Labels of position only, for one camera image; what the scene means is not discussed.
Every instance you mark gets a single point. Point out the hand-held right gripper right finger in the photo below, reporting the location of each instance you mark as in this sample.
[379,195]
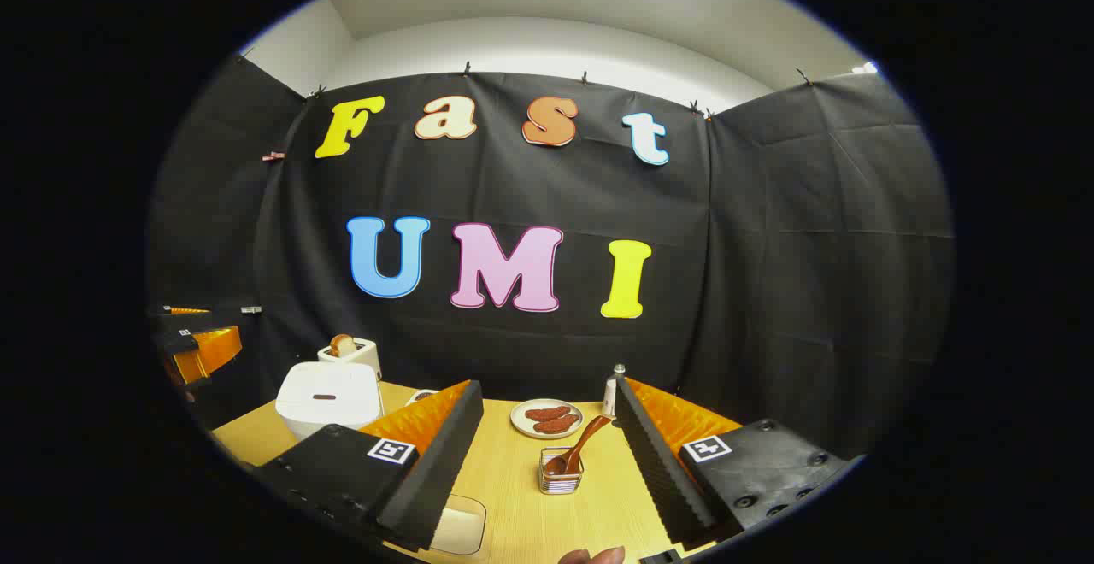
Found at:
[662,470]

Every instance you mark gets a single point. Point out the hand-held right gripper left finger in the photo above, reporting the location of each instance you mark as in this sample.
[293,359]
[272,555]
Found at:
[436,470]

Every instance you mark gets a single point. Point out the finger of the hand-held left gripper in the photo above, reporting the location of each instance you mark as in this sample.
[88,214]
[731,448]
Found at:
[209,352]
[190,311]

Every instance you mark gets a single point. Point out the brown wooden spoon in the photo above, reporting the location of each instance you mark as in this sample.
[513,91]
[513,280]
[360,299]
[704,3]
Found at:
[583,443]

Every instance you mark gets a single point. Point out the white rice cooker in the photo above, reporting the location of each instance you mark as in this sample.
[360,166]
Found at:
[329,393]

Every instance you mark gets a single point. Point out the white square container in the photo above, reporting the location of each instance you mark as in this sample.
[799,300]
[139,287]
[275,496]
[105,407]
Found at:
[461,530]

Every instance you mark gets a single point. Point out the white divided grain dish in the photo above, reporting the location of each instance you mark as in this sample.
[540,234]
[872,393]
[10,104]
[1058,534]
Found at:
[420,396]

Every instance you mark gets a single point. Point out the clear bottle with pink label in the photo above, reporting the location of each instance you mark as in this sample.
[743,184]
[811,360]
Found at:
[609,393]

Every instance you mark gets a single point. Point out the white round plate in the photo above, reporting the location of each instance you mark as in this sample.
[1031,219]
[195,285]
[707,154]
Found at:
[519,418]

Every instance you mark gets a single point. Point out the red-brown meat slice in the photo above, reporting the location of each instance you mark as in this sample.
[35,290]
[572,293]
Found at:
[547,414]
[557,425]

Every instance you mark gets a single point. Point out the bread slice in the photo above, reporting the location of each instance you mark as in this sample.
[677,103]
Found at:
[343,344]

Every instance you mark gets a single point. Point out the white toaster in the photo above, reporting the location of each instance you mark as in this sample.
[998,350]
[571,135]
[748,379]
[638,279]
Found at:
[366,355]

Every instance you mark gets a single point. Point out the black backdrop cloth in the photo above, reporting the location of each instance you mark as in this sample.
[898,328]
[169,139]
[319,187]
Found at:
[769,248]

